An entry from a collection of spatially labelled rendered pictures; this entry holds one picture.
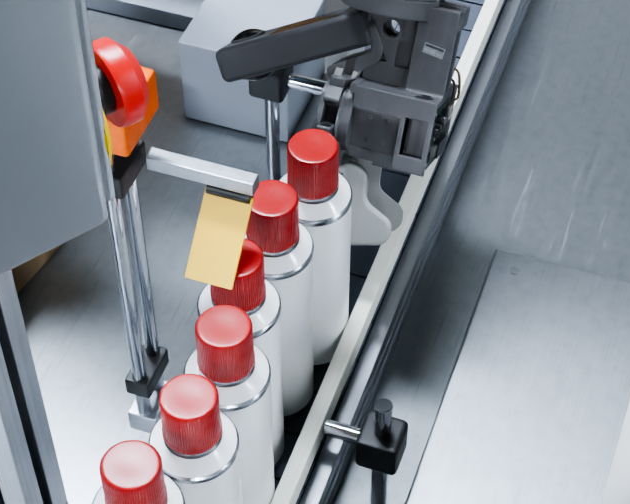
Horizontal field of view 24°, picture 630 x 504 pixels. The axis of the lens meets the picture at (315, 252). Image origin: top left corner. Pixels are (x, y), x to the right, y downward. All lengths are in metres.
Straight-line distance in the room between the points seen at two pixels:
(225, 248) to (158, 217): 0.39
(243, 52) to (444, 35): 0.14
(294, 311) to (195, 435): 0.17
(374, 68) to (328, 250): 0.13
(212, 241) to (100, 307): 0.34
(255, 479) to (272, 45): 0.30
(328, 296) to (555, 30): 0.50
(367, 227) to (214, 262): 0.20
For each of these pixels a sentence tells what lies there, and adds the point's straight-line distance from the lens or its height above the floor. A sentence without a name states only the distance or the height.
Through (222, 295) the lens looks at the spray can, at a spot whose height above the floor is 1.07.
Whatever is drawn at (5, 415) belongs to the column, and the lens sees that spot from 0.92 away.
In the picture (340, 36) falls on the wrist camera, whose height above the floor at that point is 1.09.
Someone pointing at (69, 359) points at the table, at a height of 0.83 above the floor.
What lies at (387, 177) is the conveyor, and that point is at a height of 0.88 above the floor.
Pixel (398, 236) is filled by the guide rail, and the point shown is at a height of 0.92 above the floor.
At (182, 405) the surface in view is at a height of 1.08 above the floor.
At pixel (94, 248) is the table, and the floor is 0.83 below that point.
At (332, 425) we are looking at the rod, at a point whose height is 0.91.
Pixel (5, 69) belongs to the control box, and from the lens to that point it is 0.54.
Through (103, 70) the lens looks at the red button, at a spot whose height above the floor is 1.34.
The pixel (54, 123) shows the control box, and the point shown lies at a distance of 0.56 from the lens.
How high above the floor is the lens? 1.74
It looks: 49 degrees down
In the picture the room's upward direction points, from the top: straight up
